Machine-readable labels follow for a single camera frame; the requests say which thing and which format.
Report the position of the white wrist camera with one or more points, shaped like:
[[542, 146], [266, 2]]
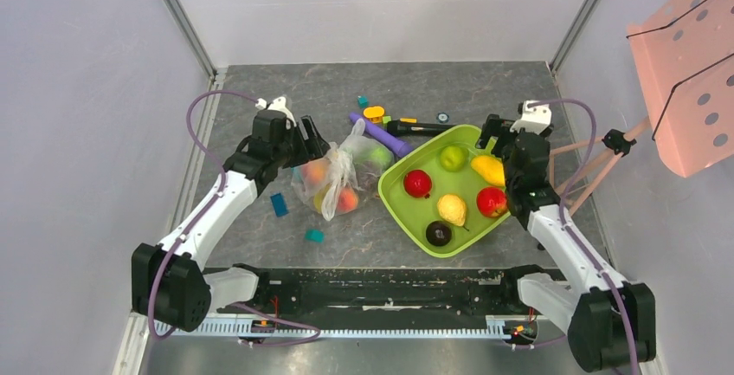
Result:
[[279, 104], [533, 118]]

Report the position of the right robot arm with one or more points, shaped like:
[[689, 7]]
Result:
[[607, 320]]

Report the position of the small teal block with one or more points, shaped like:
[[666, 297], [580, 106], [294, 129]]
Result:
[[314, 235]]

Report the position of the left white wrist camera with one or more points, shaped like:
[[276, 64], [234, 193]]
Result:
[[279, 104]]

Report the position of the small teal cube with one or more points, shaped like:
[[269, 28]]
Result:
[[363, 102]]

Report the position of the red fake pomegranate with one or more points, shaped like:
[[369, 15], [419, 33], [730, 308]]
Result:
[[417, 183]]

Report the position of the pink perforated music stand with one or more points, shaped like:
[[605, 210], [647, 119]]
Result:
[[669, 63]]

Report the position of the yellow fruit in bag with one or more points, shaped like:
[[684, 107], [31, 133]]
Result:
[[319, 198]]

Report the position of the purple plastic handle tool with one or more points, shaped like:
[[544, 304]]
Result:
[[399, 147]]

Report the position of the clear plastic bag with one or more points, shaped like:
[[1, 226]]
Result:
[[349, 167]]

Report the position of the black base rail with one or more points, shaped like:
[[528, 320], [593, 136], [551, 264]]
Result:
[[387, 298]]

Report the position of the orange peach in bag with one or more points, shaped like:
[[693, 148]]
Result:
[[315, 172], [348, 200]]

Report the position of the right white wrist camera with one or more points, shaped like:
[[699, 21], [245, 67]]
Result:
[[533, 118]]

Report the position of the green plastic tray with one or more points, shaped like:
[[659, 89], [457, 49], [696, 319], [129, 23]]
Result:
[[414, 214]]

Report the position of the red fake apple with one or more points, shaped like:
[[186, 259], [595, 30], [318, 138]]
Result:
[[491, 202]]

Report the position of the yellow fake pear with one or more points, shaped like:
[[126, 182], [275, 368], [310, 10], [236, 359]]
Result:
[[452, 209]]

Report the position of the yellow fake mango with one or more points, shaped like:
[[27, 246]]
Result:
[[490, 169]]

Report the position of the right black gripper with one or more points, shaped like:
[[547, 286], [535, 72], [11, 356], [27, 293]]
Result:
[[495, 135]]

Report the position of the green fake apple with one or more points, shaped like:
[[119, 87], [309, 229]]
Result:
[[453, 158]]

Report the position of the black flashlight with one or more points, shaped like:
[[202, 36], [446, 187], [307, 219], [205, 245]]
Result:
[[399, 128]]

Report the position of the green fruit in bag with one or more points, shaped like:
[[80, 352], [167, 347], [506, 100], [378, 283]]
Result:
[[381, 158]]

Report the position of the blue rectangular block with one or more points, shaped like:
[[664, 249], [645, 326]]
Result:
[[279, 204]]

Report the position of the dark purple fake plum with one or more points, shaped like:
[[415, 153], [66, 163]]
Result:
[[438, 233]]

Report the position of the orange yellow toy piece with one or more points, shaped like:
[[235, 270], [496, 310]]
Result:
[[374, 114]]

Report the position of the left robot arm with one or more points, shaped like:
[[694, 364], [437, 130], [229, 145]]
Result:
[[169, 283]]

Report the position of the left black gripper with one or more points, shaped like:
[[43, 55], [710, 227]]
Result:
[[312, 149]]

